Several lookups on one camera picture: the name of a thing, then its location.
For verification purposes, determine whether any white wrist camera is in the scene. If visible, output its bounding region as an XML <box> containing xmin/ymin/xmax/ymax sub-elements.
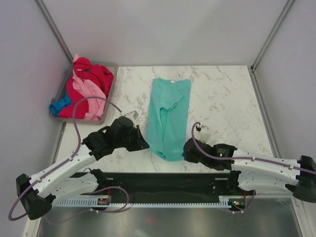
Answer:
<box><xmin>123</xmin><ymin>111</ymin><xmax>139</xmax><ymax>128</ymax></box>
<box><xmin>196</xmin><ymin>124</ymin><xmax>211</xmax><ymax>143</ymax></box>

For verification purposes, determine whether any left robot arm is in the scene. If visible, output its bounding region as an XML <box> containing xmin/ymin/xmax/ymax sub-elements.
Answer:
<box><xmin>16</xmin><ymin>111</ymin><xmax>149</xmax><ymax>220</ymax></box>

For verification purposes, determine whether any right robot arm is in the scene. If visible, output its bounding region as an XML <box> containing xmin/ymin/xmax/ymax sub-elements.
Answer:
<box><xmin>183</xmin><ymin>138</ymin><xmax>316</xmax><ymax>203</ymax></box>

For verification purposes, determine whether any teal t shirt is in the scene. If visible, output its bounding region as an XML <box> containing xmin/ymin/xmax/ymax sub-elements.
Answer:
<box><xmin>146</xmin><ymin>78</ymin><xmax>191</xmax><ymax>161</ymax></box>

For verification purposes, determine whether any blue t shirt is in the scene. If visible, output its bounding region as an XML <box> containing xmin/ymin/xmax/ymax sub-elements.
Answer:
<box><xmin>49</xmin><ymin>92</ymin><xmax>73</xmax><ymax>117</ymax></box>

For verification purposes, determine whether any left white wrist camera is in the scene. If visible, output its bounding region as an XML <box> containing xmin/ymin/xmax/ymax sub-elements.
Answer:
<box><xmin>123</xmin><ymin>111</ymin><xmax>139</xmax><ymax>128</ymax></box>

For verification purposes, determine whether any aluminium frame rail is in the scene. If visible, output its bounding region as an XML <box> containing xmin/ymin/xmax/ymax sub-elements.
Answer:
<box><xmin>34</xmin><ymin>177</ymin><xmax>304</xmax><ymax>203</ymax></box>

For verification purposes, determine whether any magenta t shirt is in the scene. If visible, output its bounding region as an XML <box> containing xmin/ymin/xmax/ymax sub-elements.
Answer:
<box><xmin>59</xmin><ymin>64</ymin><xmax>114</xmax><ymax>119</ymax></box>

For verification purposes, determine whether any grey plastic bin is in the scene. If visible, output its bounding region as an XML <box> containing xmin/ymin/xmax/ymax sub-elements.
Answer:
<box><xmin>49</xmin><ymin>61</ymin><xmax>119</xmax><ymax>125</ymax></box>

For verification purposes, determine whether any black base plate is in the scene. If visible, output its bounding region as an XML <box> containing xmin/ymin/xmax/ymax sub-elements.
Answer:
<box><xmin>79</xmin><ymin>172</ymin><xmax>256</xmax><ymax>204</ymax></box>

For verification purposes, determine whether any white slotted cable duct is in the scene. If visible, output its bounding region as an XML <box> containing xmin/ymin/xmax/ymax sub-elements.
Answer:
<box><xmin>55</xmin><ymin>196</ymin><xmax>244</xmax><ymax>208</ymax></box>

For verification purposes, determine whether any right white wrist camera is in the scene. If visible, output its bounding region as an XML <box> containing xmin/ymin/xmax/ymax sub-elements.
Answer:
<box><xmin>196</xmin><ymin>124</ymin><xmax>211</xmax><ymax>143</ymax></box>

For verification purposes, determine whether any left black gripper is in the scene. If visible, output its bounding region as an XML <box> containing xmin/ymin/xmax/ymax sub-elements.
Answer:
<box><xmin>115</xmin><ymin>125</ymin><xmax>149</xmax><ymax>152</ymax></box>

